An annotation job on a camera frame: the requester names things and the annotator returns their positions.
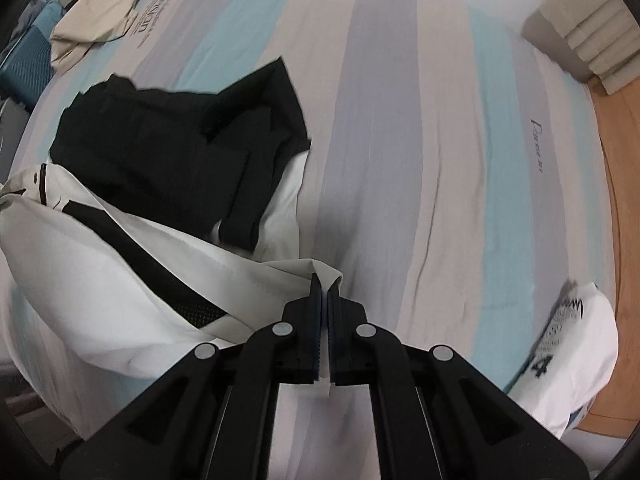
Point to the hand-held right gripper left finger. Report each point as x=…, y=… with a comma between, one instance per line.
x=315, y=340

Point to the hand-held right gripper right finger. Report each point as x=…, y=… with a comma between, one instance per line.
x=336, y=345

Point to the white and black jacket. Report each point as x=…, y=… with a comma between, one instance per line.
x=125, y=285

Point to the striped bed sheet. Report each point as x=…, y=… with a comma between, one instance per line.
x=425, y=160

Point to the white printed cloth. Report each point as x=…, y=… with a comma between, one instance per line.
x=575, y=360

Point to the wooden headboard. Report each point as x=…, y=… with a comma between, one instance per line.
x=620, y=185

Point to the beige jacket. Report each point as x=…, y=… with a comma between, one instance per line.
x=95, y=20

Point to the blue suitcase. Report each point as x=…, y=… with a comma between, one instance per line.
x=25, y=65

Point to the beige curtain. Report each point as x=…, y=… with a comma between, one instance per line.
x=590, y=25

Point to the light blue cloth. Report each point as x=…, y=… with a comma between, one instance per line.
x=47, y=17

